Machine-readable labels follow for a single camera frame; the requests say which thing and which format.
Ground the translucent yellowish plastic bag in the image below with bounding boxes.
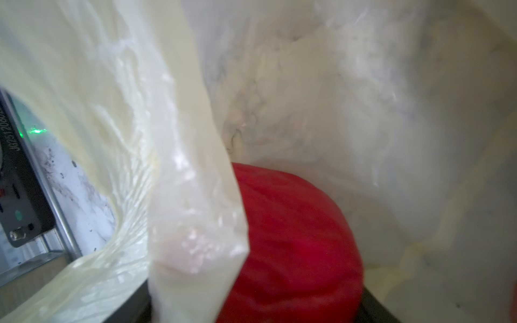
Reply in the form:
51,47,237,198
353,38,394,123
1,1,516,322

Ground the red apple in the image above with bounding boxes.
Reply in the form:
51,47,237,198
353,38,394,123
218,164,364,322

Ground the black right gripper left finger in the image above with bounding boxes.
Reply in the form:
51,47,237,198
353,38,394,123
104,281,152,323

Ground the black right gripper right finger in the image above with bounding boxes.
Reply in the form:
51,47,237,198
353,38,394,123
355,288,400,323

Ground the aluminium front rail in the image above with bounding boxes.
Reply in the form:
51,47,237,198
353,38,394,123
0,90,83,316

